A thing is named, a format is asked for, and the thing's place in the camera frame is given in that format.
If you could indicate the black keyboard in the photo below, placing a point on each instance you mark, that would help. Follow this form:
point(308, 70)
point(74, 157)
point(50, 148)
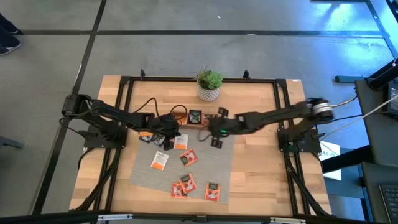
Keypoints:
point(390, 202)

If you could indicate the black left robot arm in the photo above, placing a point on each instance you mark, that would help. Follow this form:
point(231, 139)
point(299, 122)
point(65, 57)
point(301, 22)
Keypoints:
point(109, 113)

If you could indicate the black slanted pole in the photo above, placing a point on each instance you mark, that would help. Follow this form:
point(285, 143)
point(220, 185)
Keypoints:
point(384, 74)

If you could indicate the white paper sign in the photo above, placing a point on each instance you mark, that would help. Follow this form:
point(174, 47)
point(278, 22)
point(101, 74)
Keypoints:
point(329, 149)

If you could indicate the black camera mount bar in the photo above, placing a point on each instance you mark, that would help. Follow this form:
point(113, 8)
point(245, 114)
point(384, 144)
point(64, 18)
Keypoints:
point(62, 217)

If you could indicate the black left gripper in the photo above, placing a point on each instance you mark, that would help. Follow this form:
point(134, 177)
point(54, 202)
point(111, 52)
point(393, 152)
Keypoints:
point(166, 124)

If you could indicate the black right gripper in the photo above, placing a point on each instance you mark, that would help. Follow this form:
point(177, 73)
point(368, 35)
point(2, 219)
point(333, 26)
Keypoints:
point(225, 126)

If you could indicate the teal metal bar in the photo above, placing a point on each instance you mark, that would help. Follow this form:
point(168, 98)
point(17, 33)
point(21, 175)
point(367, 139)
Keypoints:
point(348, 79)

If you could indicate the grey woven placemat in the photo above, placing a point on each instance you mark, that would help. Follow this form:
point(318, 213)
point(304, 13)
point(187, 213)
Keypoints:
point(211, 168)

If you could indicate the person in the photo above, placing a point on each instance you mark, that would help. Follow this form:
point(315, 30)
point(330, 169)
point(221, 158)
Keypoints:
point(7, 40)

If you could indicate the black floor beam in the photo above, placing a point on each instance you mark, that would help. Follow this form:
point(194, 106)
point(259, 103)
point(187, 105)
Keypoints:
point(348, 158)

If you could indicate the grey furniture foot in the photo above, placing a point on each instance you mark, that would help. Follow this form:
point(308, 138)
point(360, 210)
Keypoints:
point(9, 143)

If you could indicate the dark screen device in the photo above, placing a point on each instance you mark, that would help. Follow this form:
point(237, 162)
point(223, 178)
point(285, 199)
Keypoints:
point(394, 99)

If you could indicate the dark grey desk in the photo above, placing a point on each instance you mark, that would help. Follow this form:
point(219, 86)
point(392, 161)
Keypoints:
point(376, 140)

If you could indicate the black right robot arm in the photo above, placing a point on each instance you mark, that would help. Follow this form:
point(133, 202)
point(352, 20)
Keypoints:
point(280, 115)

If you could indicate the succulent in patterned white pot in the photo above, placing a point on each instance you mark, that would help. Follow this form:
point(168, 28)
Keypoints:
point(211, 81)

